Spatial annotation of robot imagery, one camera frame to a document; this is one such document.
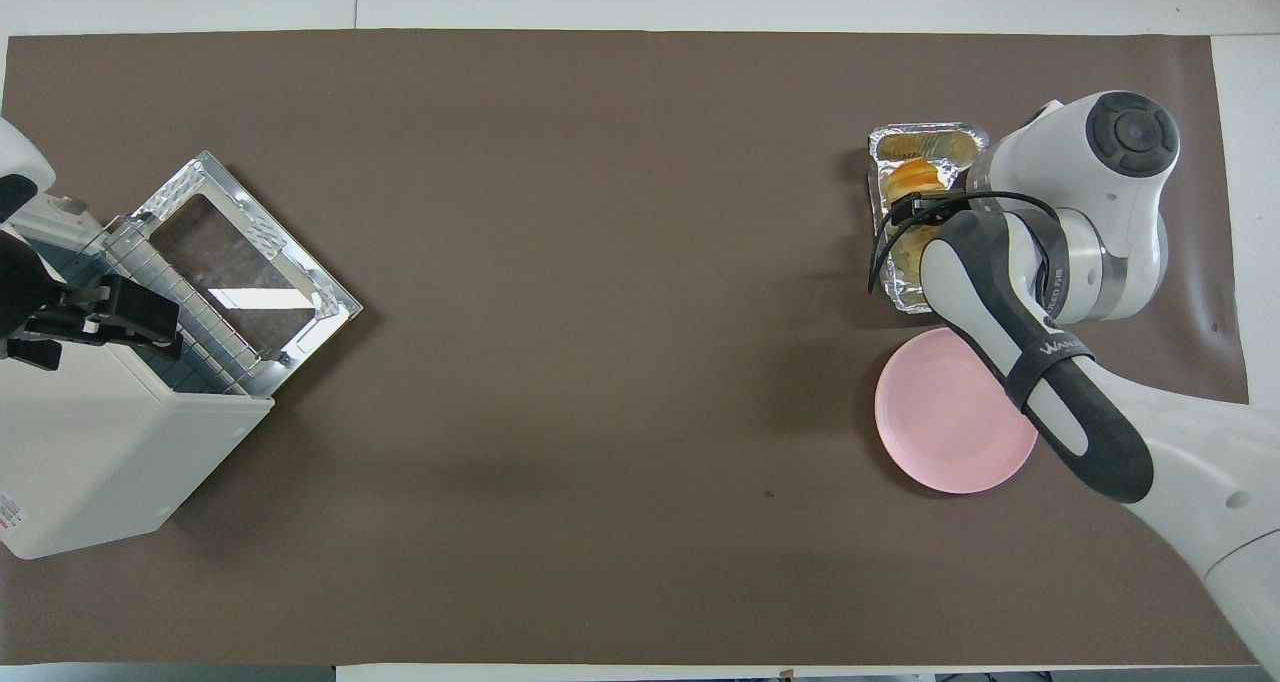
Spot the aluminium foil tray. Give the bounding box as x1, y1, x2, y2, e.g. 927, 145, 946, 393
867, 122, 991, 315

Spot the pink round plate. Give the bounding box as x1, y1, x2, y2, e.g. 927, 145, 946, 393
875, 327, 1041, 495

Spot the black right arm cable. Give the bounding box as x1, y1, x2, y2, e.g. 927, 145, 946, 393
867, 190, 1053, 295

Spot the metal oven wire rack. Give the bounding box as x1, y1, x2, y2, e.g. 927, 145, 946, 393
98, 217, 293, 399

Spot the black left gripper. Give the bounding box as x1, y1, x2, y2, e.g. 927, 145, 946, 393
0, 232, 182, 370

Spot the brown table mat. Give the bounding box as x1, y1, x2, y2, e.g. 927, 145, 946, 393
0, 30, 1251, 666

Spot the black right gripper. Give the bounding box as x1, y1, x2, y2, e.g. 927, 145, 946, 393
888, 190, 966, 228

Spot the glass oven door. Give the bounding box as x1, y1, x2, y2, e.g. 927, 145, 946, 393
130, 151, 364, 363

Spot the cream toaster oven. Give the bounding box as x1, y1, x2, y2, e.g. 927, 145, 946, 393
0, 197, 276, 561

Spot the golden twisted bread loaf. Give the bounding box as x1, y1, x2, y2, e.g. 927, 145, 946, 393
888, 157, 966, 263

